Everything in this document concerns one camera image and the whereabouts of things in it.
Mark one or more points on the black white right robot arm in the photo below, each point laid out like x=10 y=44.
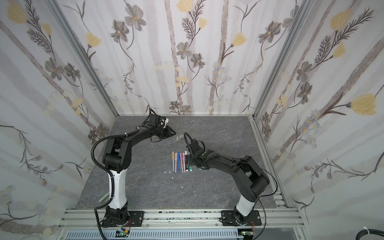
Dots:
x=250 y=179

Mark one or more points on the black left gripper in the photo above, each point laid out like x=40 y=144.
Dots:
x=168 y=132

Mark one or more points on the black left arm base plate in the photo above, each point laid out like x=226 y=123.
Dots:
x=131 y=219

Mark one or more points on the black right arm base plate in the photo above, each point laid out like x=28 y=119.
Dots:
x=229 y=217

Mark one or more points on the dark blue pen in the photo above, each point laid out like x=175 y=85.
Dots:
x=178 y=162

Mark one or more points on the aluminium front rail frame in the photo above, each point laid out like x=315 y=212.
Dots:
x=277 y=224

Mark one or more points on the black pen white cap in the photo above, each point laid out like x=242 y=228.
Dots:
x=186 y=161

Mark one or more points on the purple capped pink pen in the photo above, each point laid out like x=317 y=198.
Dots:
x=181 y=168

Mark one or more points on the white slotted cable duct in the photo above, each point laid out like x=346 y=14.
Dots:
x=175 y=234

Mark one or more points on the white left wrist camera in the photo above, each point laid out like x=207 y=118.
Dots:
x=163 y=122

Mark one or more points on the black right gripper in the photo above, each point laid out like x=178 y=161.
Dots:
x=194 y=155

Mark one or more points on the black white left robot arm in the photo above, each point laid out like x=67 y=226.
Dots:
x=117 y=158

